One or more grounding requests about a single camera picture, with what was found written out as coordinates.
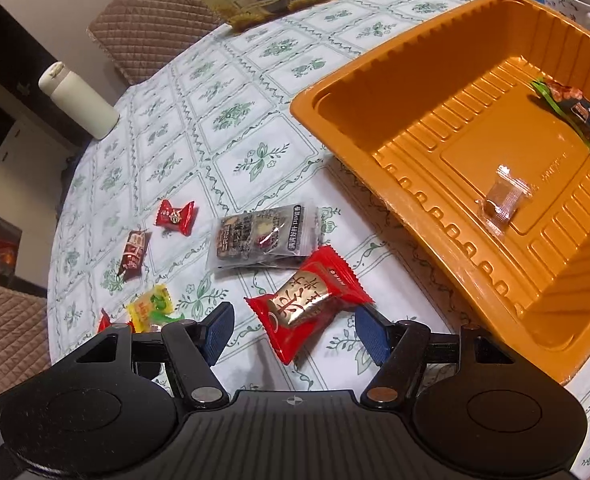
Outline yellow green candy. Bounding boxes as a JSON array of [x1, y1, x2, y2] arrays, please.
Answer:
[[126, 285, 185, 333]]

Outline small red candy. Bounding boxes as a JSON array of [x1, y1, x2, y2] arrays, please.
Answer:
[[155, 200, 195, 236], [96, 309, 135, 334]]

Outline large red gold snack packet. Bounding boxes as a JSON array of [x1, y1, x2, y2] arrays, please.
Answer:
[[246, 245, 373, 365]]

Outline brown red candy packet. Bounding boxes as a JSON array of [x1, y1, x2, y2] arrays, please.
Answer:
[[118, 230, 150, 281]]

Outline grey nut mix packet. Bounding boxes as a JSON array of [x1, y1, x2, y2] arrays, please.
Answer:
[[207, 203, 321, 272]]

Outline green patterned tablecloth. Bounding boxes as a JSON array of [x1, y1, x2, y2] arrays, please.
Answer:
[[46, 0, 590, 468]]

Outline quilted brown near chair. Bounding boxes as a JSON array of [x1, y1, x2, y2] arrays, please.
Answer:
[[0, 286, 51, 394]]

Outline quilted brown chair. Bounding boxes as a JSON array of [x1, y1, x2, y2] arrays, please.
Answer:
[[0, 286, 51, 394], [88, 0, 222, 84]]

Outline clear wrapped candy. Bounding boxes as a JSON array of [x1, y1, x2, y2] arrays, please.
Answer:
[[477, 165, 534, 236]]

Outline orange plastic tray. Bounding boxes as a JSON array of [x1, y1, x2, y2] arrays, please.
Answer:
[[290, 0, 590, 382]]

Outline cream thermos bottle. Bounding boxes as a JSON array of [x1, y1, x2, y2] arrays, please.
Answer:
[[38, 62, 119, 140]]

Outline dark colourful snack packet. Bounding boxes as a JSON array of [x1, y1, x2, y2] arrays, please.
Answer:
[[530, 78, 590, 148]]

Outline quilted brown chair back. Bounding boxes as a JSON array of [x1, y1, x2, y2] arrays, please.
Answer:
[[88, 0, 222, 84]]

